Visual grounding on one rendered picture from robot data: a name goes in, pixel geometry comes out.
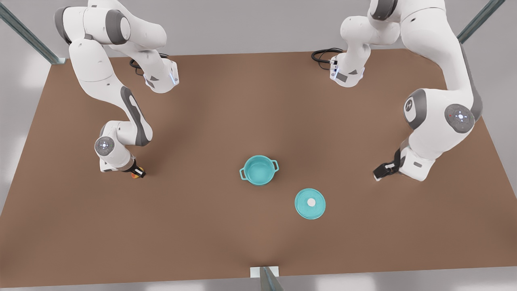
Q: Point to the teal lid with white knob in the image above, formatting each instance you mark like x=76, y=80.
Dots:
x=310, y=203

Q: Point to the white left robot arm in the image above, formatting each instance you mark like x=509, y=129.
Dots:
x=436, y=48

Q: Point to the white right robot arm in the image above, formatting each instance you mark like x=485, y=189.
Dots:
x=97, y=68

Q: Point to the silver frame post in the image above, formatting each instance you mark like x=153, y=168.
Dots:
x=480, y=20
x=28, y=34
x=267, y=279

